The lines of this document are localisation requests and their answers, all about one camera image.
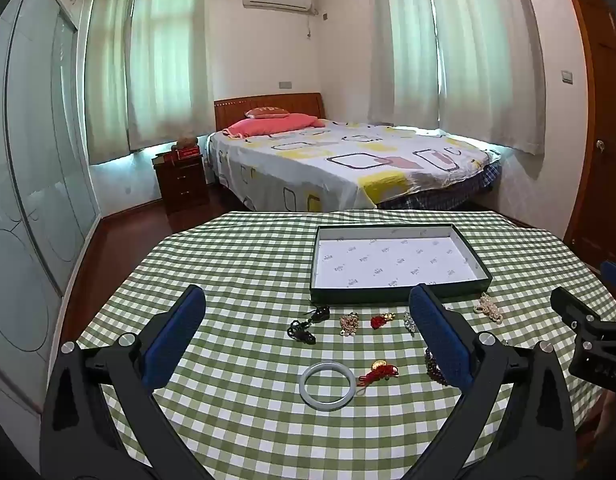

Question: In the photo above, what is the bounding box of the wooden door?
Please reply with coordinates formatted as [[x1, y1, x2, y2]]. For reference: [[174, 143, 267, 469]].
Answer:
[[563, 0, 616, 261]]

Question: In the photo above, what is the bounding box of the orange cushion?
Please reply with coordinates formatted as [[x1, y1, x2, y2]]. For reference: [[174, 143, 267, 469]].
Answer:
[[244, 106, 290, 119]]

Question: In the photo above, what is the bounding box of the white curtain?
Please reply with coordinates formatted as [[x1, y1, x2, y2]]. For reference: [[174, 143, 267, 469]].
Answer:
[[85, 0, 138, 163], [368, 0, 441, 126], [125, 0, 211, 151], [423, 0, 546, 156]]

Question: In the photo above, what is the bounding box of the pink pillow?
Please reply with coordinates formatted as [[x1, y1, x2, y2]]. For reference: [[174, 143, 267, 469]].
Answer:
[[223, 112, 326, 138]]

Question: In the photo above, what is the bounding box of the white pearl bracelet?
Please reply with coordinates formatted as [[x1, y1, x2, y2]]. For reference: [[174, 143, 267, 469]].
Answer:
[[474, 292, 500, 317]]

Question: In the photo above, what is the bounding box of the blue plaid mattress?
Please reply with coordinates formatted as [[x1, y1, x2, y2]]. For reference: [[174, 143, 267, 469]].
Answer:
[[375, 160, 504, 211]]

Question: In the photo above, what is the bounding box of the white jade bangle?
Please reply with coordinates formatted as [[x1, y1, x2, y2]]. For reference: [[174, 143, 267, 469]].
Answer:
[[299, 362, 356, 405]]

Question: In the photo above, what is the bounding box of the red knotted cord gold charm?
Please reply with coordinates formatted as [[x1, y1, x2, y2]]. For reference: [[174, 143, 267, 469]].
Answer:
[[357, 362, 401, 393]]

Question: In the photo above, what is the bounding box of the patterned white bed sheet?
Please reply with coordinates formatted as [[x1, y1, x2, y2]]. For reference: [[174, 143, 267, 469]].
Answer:
[[208, 119, 491, 212]]

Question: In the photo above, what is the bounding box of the green jewelry tray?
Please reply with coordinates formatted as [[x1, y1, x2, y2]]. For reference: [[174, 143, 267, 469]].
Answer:
[[309, 223, 493, 306]]

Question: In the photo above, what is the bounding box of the green checked tablecloth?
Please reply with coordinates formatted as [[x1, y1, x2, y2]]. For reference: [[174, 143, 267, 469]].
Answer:
[[62, 209, 616, 480]]

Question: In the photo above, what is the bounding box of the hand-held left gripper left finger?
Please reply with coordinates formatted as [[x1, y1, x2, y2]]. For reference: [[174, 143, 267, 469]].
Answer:
[[40, 284, 223, 480]]

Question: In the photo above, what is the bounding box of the dark wooden nightstand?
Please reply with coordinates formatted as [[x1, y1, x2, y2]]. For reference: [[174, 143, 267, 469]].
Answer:
[[152, 150, 211, 216]]

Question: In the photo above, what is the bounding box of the dark red bead bracelet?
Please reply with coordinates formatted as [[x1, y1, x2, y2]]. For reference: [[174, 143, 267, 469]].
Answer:
[[424, 347, 451, 387]]

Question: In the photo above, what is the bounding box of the frosted glass sliding wardrobe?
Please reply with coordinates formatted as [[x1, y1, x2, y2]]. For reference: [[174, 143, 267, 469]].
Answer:
[[0, 0, 101, 411]]

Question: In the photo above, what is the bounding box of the wooden headboard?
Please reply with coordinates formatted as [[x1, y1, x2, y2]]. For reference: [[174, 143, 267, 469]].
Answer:
[[214, 92, 326, 131]]

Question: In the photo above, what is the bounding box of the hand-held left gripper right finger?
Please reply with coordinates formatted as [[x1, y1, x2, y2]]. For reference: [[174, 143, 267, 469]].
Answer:
[[408, 282, 579, 480]]

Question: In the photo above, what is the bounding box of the black bead pendant necklace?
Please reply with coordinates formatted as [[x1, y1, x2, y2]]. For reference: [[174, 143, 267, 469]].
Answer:
[[287, 305, 331, 346]]

